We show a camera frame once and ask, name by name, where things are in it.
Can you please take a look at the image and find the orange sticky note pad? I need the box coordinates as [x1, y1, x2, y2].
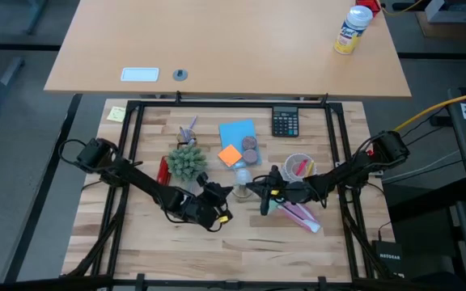
[217, 144, 244, 169]

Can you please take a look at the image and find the yellow sticky note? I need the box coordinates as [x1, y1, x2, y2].
[106, 105, 127, 123]

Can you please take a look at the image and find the white cardboard box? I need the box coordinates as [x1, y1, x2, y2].
[424, 0, 466, 24]

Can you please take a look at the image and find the black calculator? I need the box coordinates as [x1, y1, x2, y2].
[271, 105, 300, 137]

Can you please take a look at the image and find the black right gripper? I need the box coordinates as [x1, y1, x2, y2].
[245, 165, 299, 217]

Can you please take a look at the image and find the white ribbed cup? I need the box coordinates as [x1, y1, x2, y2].
[282, 152, 318, 183]

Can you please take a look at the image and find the black aluminium frame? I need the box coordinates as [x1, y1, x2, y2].
[61, 91, 404, 291]

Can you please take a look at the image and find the white rectangular card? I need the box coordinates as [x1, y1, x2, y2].
[120, 66, 160, 82]

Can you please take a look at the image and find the yellow disinfecting wipes canister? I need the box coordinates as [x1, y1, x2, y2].
[333, 5, 375, 56]

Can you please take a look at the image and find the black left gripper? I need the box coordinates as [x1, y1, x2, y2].
[184, 171, 234, 232]

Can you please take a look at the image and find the light wooden desk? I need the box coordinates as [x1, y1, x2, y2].
[43, 0, 413, 99]

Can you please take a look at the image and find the blue notebook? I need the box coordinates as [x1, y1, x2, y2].
[218, 118, 263, 170]

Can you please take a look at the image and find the pink stapler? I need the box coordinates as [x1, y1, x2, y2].
[275, 200, 322, 234]

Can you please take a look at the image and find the red box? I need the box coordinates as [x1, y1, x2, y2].
[356, 0, 382, 17]

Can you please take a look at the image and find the yellow cable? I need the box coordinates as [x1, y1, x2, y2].
[392, 88, 466, 133]

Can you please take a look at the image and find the black cable bundle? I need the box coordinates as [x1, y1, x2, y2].
[340, 197, 384, 280]
[66, 193, 129, 280]

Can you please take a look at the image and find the black network router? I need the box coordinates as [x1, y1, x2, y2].
[371, 239, 405, 278]

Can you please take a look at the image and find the white frosted lightbulb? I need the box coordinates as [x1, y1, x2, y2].
[232, 167, 253, 191]

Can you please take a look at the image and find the green artificial plant in pot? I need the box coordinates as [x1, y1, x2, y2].
[165, 145, 209, 182]

